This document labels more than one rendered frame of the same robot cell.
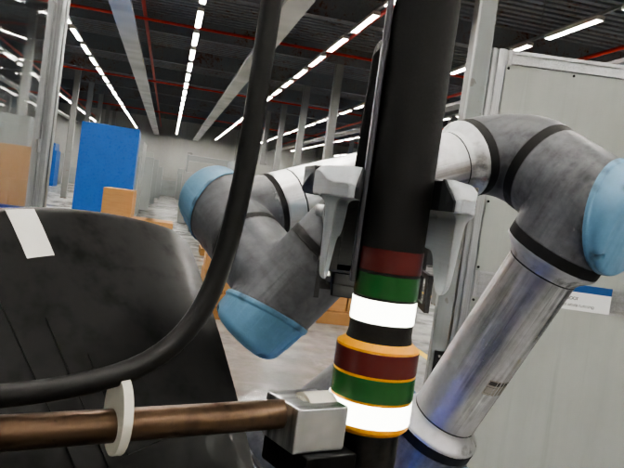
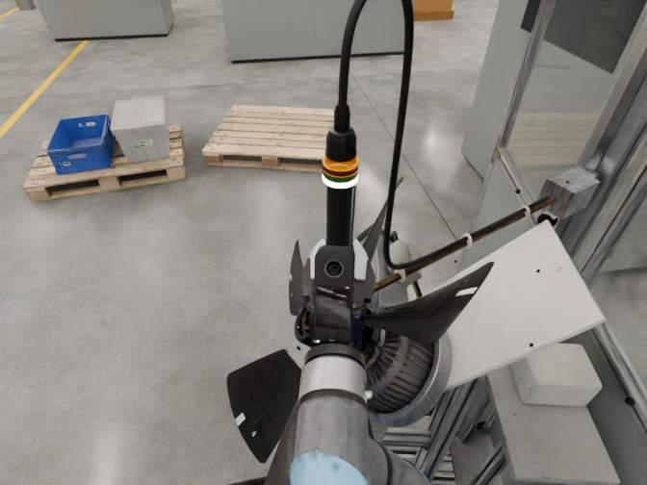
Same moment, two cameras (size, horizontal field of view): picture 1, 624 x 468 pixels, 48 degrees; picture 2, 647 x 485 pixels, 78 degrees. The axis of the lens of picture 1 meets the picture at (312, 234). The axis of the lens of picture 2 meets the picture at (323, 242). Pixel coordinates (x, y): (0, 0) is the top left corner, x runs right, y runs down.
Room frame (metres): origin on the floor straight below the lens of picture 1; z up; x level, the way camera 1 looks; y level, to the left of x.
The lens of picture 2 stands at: (0.78, -0.04, 1.89)
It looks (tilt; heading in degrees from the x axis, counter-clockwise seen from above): 42 degrees down; 182
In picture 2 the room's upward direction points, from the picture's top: straight up
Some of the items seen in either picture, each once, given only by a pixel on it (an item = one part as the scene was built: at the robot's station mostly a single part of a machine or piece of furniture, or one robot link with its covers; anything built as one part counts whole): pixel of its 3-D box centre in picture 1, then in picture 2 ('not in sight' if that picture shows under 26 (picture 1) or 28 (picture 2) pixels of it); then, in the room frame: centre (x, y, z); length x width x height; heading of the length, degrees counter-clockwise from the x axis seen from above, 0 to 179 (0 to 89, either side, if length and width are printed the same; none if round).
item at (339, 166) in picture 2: not in sight; (340, 169); (0.36, -0.04, 1.63); 0.04 x 0.04 x 0.03
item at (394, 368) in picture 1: (376, 357); not in sight; (0.36, -0.04, 1.40); 0.04 x 0.04 x 0.01
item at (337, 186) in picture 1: (335, 224); (357, 270); (0.37, -0.01, 1.46); 0.09 x 0.03 x 0.06; 169
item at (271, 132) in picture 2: not in sight; (280, 135); (-2.78, -0.61, 0.07); 1.20 x 1.00 x 0.15; 86
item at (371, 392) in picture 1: (372, 381); not in sight; (0.36, -0.04, 1.38); 0.04 x 0.04 x 0.01
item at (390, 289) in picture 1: (386, 284); not in sight; (0.36, -0.04, 1.43); 0.03 x 0.03 x 0.01
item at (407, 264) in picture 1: (390, 259); not in sight; (0.36, -0.04, 1.45); 0.03 x 0.03 x 0.01
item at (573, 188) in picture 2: not in sight; (568, 191); (0.01, 0.48, 1.37); 0.10 x 0.07 x 0.09; 124
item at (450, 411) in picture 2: not in sight; (437, 437); (0.23, 0.29, 0.58); 0.09 x 0.05 x 1.15; 179
